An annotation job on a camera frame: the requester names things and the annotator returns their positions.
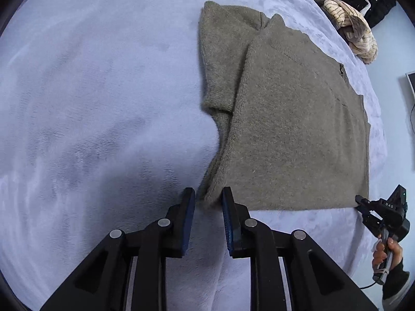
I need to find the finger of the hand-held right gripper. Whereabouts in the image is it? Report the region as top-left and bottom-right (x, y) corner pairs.
(355, 194), (377, 210)
(361, 210), (383, 235)

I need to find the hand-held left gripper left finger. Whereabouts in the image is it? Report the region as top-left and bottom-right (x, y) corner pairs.
(39, 187), (197, 311)

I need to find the person's right forearm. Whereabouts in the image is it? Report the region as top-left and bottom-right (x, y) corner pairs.
(382, 257), (412, 310)

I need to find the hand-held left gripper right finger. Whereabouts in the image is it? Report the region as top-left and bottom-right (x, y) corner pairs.
(221, 187), (380, 311)

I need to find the person's right hand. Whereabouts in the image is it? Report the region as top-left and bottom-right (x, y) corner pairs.
(372, 237), (404, 274)

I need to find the white tablet device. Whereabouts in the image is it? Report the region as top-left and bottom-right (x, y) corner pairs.
(405, 70), (415, 99)

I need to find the cream striped fleece garment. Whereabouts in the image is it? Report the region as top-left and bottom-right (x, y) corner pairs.
(322, 0), (379, 65)

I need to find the olive brown knit sweater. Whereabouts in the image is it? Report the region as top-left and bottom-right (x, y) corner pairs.
(197, 1), (371, 211)

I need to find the black hanging jacket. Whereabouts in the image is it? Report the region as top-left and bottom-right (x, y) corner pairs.
(331, 0), (397, 29)

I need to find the lilac plush blanket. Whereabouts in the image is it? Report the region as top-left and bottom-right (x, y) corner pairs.
(0, 0), (388, 311)

